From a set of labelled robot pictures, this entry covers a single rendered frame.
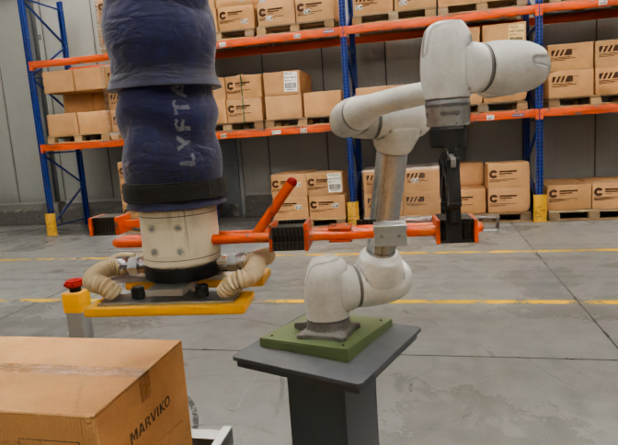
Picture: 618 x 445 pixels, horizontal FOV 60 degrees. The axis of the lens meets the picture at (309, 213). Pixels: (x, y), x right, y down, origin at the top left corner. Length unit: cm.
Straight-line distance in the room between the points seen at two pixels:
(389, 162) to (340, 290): 47
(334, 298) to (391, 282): 21
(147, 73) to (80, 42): 1054
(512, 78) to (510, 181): 714
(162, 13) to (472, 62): 61
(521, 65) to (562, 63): 724
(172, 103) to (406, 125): 79
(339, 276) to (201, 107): 90
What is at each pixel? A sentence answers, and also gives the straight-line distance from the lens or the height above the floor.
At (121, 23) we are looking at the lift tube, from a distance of 115.
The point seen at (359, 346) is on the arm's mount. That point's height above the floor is 78.
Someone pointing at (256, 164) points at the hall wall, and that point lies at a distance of 999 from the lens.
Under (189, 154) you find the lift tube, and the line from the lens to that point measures 112.
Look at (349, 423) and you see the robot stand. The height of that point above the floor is 51.
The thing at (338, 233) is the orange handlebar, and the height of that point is 127.
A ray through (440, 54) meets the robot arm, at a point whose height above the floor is 162.
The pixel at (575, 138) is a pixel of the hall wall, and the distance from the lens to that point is 976.
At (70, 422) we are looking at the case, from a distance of 128.
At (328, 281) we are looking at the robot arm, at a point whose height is 99.
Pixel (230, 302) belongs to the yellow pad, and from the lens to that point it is 110.
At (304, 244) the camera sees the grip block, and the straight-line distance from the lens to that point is 113.
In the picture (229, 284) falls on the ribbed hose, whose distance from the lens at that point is 110.
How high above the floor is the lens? 149
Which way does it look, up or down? 9 degrees down
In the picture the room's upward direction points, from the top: 4 degrees counter-clockwise
